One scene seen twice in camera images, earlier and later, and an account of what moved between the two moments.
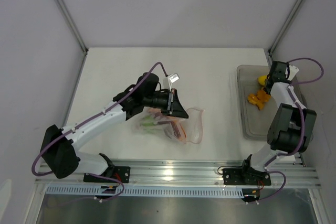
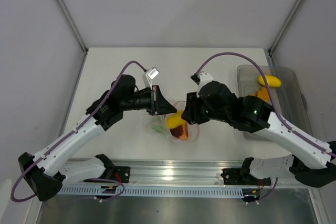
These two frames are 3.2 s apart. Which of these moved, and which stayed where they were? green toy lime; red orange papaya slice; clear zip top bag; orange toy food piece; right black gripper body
Moved: red orange papaya slice; green toy lime; right black gripper body; clear zip top bag
Stayed: orange toy food piece
